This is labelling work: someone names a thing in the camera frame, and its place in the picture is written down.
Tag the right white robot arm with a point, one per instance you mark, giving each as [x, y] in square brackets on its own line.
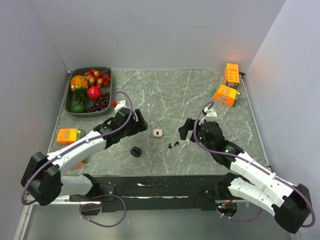
[289, 204]

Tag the beige earbud charging case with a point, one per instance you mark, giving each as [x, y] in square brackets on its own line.
[157, 133]

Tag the orange juice box tilted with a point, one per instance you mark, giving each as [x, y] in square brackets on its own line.
[226, 94]

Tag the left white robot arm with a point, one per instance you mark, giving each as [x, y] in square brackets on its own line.
[45, 177]

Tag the grey fruit tray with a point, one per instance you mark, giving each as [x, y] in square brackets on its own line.
[69, 100]

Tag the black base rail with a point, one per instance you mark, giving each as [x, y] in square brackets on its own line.
[159, 192]

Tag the red apple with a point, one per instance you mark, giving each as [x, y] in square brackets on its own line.
[94, 93]

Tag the orange juice box left upper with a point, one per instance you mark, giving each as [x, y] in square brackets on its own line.
[67, 136]

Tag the orange juice box far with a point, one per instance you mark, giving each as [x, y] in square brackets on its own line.
[232, 75]

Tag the dark grape bunch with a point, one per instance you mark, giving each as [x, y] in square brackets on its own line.
[100, 104]

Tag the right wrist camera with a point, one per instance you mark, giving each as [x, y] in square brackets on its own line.
[209, 115]

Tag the green avocado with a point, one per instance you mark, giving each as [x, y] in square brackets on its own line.
[78, 108]

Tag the orange juice box left lower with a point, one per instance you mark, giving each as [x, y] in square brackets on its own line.
[81, 163]

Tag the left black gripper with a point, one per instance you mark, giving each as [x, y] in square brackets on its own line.
[138, 126]

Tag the red lychee bunch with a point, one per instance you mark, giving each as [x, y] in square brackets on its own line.
[98, 78]

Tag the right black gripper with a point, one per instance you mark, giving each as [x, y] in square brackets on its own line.
[184, 130]

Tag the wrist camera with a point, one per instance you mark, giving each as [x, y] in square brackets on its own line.
[118, 105]
[209, 115]

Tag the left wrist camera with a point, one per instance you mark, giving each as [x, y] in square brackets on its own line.
[118, 105]

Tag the black earbud charging case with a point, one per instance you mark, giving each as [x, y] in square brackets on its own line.
[136, 152]

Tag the orange pineapple toy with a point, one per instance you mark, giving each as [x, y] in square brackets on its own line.
[79, 87]

